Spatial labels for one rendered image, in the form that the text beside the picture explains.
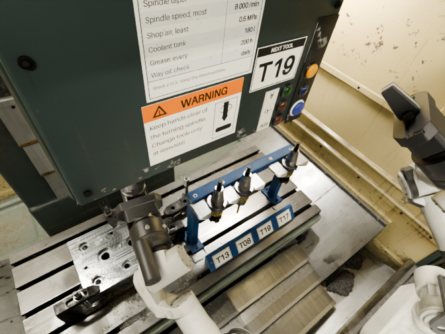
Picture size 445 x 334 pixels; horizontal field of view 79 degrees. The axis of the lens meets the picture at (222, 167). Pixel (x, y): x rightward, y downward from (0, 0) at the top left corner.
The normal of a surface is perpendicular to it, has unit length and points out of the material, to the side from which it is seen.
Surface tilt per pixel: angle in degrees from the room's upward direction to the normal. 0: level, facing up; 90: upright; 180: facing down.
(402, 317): 24
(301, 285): 8
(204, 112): 90
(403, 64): 90
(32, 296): 0
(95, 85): 90
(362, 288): 17
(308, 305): 8
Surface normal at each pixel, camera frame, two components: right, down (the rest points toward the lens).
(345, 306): -0.07, -0.82
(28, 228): 0.10, -0.66
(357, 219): -0.25, -0.43
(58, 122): 0.57, 0.65
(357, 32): -0.82, 0.38
